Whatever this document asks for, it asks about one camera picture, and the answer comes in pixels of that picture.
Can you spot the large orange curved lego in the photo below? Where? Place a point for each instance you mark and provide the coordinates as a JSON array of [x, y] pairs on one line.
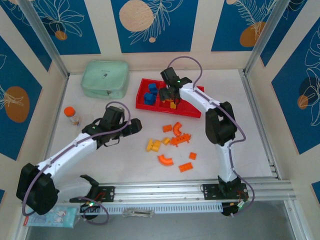
[[165, 161]]

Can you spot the aluminium frame post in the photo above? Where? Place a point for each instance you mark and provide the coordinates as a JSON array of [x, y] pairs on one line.
[[45, 37], [265, 37]]

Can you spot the blue square lego brick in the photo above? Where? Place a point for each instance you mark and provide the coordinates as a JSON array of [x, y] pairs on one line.
[[151, 87]]

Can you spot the orange rectangular lego brick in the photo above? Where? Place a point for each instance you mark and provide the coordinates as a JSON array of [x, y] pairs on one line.
[[185, 167]]

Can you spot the small orange square lego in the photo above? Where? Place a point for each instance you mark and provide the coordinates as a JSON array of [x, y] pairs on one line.
[[192, 155]]

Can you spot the mint green zip pouch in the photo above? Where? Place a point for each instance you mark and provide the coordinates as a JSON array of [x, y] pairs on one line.
[[105, 77]]

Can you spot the silver metal tool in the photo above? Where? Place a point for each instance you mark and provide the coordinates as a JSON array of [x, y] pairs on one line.
[[137, 213]]

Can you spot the orange-capped small bottle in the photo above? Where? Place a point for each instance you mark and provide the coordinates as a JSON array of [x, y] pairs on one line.
[[72, 116]]

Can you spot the orange long lego plate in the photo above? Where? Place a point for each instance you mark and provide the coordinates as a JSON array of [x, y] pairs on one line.
[[180, 140]]

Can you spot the small orange curved lego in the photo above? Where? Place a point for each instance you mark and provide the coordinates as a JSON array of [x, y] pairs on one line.
[[177, 128]]

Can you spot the red three-compartment tray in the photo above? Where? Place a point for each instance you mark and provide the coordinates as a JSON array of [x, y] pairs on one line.
[[192, 111]]

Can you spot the yellow large lego brick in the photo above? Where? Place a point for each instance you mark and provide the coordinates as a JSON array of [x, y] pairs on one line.
[[156, 146]]

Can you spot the printed tissue pack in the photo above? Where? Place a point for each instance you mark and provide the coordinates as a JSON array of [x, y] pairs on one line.
[[62, 217]]

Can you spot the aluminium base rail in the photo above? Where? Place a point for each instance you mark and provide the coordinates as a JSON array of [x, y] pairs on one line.
[[160, 191]]

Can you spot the orange short lego brick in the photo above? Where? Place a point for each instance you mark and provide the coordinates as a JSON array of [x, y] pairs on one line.
[[167, 128]]

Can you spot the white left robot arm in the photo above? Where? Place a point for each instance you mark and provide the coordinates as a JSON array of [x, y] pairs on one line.
[[65, 155]]

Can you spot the small yellow lego brick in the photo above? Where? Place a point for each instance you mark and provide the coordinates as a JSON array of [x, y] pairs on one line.
[[166, 141]]

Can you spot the yellow narrow lego brick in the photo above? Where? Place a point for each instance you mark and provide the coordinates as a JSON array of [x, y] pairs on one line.
[[149, 145]]

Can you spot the aluminium side rail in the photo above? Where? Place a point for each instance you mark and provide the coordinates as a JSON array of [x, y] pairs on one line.
[[260, 125], [57, 117]]

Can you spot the small blue lego cube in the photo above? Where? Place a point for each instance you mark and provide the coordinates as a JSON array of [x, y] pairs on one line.
[[154, 92]]

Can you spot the blue stepped lego brick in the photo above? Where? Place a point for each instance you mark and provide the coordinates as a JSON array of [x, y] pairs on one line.
[[151, 100]]

